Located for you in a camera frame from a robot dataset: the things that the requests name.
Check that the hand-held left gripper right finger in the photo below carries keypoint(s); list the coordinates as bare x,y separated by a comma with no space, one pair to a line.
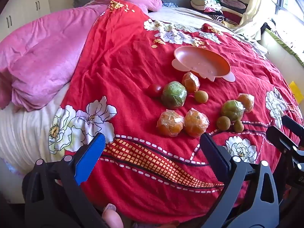
213,158

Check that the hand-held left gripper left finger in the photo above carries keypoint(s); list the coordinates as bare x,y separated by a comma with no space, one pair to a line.
90,159

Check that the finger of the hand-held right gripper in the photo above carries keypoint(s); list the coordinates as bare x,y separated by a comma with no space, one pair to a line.
291,123
279,135

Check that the brown longan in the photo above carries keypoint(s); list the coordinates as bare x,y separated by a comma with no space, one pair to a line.
223,123
238,126
201,97

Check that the plastic-wrapped orange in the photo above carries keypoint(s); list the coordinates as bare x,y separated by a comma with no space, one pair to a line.
191,82
196,122
169,123
247,102

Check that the plastic-wrapped green citrus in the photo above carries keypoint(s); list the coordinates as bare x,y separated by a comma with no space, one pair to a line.
174,95
232,110

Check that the red tomato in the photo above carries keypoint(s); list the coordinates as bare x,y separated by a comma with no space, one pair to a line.
154,90

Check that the pink plastic bowl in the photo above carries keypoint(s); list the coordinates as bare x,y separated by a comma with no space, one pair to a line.
201,60

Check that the person's left hand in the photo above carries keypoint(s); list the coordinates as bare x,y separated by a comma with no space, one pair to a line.
112,217

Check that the yellow flat packet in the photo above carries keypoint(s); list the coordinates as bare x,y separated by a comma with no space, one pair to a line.
295,88

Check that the cream ribbed mattress cover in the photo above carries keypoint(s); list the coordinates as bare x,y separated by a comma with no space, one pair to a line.
23,128

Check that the green-trimmed window bench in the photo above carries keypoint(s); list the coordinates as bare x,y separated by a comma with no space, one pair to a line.
285,49

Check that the white crumpled cloth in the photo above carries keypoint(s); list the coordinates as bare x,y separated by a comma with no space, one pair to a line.
258,47

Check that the red floral blanket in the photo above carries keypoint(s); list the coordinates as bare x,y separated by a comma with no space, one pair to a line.
123,76

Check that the pink fleece blanket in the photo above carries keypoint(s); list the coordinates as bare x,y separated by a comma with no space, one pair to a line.
47,52

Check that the window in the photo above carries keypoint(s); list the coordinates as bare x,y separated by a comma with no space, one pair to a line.
292,2

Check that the cream curtain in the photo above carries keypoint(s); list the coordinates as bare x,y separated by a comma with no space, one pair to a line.
258,4

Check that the pile of folded clothes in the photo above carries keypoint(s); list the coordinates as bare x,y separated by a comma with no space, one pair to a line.
213,4

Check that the beige bed sheet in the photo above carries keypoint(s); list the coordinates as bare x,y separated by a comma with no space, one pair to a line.
185,16

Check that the blue patterned pillow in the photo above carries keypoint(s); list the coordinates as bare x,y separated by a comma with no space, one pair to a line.
169,4

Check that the cream wardrobe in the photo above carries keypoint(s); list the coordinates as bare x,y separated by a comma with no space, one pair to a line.
21,2

